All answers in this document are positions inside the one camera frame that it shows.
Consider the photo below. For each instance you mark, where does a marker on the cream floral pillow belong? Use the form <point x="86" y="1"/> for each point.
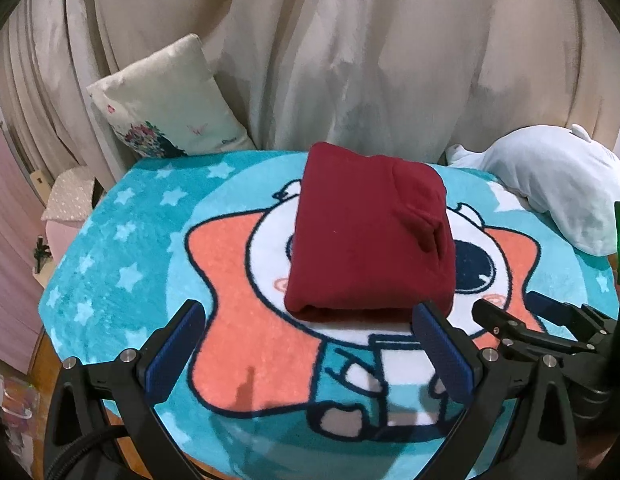
<point x="168" y="105"/>

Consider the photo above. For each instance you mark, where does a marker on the pink wooden cabinet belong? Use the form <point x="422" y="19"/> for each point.
<point x="20" y="292"/>

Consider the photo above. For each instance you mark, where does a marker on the white plush toy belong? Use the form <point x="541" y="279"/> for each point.
<point x="562" y="172"/>

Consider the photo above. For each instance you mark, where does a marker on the dark red garment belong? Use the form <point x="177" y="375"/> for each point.
<point x="371" y="238"/>

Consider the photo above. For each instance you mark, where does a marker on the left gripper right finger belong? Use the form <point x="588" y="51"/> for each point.
<point x="540" y="441"/>

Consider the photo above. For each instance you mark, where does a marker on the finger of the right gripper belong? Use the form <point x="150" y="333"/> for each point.
<point x="512" y="333"/>
<point x="586" y="324"/>

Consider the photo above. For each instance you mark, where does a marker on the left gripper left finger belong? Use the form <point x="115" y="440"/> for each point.
<point x="94" y="406"/>

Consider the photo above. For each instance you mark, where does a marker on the teal cartoon fleece blanket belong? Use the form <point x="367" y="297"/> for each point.
<point x="263" y="397"/>

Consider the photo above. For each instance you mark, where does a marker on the beige curtain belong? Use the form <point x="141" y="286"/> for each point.
<point x="397" y="77"/>

